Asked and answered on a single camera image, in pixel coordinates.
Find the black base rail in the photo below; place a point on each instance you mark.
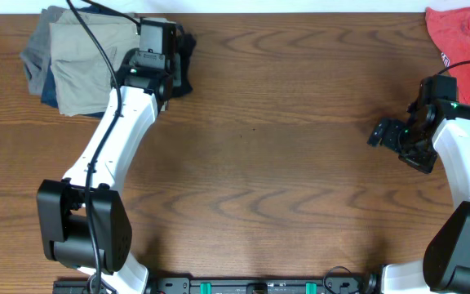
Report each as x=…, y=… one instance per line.
x=338, y=281

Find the folded grey garment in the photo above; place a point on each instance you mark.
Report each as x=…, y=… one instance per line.
x=36, y=56

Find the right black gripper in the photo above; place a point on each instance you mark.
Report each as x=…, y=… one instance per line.
x=424, y=162

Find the folded khaki pants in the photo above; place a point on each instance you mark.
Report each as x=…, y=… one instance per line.
x=82, y=78

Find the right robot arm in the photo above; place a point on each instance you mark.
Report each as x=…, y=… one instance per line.
x=439, y=130

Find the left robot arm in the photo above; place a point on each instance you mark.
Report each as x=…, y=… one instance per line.
x=83, y=222

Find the black t-shirt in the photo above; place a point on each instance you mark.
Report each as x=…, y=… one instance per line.
x=186, y=44

